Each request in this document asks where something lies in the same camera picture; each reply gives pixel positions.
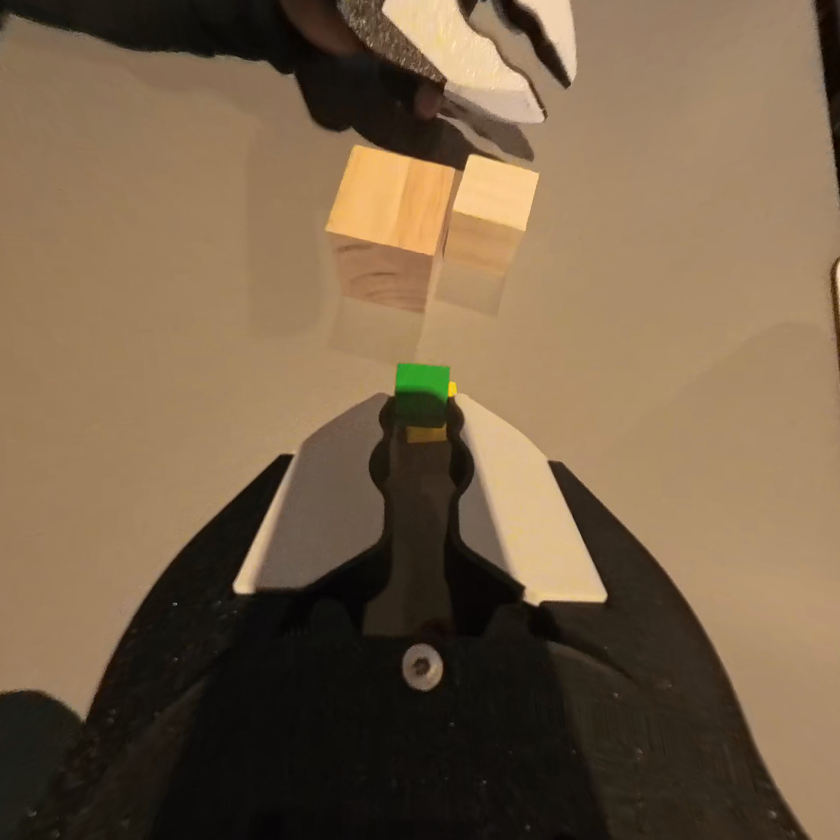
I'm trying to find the large wooden cube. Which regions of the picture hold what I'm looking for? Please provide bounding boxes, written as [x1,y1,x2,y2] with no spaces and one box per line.
[325,145,458,315]

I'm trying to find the person's left hand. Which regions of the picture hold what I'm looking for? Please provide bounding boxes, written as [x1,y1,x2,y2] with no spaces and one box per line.
[276,0,447,153]

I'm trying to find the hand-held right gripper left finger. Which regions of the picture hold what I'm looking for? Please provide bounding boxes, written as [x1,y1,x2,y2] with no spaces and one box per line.
[234,392,397,595]

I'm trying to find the dark cloth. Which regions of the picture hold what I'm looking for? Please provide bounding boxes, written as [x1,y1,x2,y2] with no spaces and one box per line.
[0,689,89,840]

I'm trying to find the person's left forearm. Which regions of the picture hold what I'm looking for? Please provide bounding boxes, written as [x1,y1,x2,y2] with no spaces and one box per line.
[0,0,296,74]

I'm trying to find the medium wooden cube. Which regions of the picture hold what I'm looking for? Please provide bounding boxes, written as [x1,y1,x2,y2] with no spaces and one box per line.
[436,154,540,317]

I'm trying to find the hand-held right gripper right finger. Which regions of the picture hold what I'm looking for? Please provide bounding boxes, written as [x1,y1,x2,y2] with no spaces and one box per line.
[446,392,608,606]

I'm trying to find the small green cube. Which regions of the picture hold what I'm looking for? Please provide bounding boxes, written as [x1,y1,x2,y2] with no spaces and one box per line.
[395,362,452,429]

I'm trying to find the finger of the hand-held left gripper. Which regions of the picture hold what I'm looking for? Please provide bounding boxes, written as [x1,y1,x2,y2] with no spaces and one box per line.
[461,0,579,91]
[382,0,549,126]

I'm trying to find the small yellow cube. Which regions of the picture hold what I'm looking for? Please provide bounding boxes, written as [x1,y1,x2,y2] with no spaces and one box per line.
[406,382,459,445]

